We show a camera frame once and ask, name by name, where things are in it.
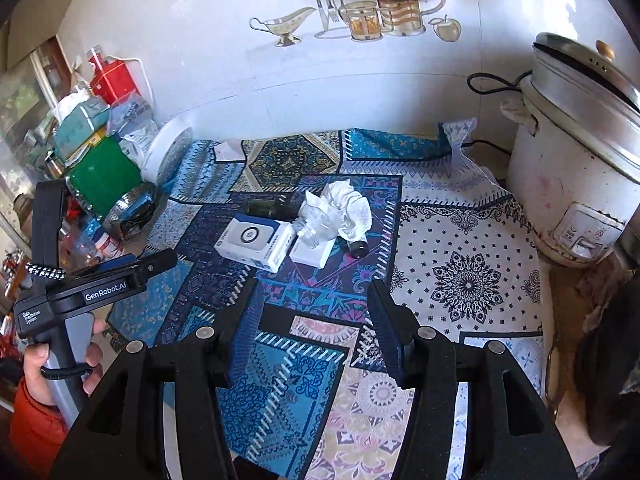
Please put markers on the white rice cooker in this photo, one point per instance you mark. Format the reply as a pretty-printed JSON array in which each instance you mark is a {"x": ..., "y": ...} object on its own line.
[{"x": 575, "y": 162}]

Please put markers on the person's left hand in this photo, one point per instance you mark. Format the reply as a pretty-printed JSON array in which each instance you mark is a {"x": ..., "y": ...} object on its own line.
[{"x": 36, "y": 355}]

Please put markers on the red container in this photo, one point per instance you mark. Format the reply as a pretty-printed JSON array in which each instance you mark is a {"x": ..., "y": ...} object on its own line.
[{"x": 111, "y": 80}]

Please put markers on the white blue product box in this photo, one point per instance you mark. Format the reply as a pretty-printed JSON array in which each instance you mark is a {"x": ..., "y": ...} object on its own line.
[{"x": 257, "y": 242}]

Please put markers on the dark glass bottle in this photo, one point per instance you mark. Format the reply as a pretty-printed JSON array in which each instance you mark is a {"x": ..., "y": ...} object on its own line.
[{"x": 271, "y": 209}]

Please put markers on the white tissue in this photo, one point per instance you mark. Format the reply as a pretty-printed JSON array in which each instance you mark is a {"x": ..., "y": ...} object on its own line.
[{"x": 338, "y": 211}]

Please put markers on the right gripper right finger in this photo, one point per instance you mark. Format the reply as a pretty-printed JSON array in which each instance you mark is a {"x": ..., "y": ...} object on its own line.
[{"x": 509, "y": 433}]

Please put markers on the black cloth bundle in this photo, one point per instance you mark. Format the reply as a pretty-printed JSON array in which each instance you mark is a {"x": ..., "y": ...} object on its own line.
[{"x": 604, "y": 360}]

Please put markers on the blue patterned patchwork tablecloth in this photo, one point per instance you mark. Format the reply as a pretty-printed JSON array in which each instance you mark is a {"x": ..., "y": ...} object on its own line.
[{"x": 315, "y": 401}]

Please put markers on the green metal tin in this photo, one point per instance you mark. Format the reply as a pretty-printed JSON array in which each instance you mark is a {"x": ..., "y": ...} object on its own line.
[{"x": 102, "y": 177}]

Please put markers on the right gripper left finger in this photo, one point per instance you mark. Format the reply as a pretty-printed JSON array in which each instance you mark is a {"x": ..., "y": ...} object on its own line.
[{"x": 119, "y": 434}]

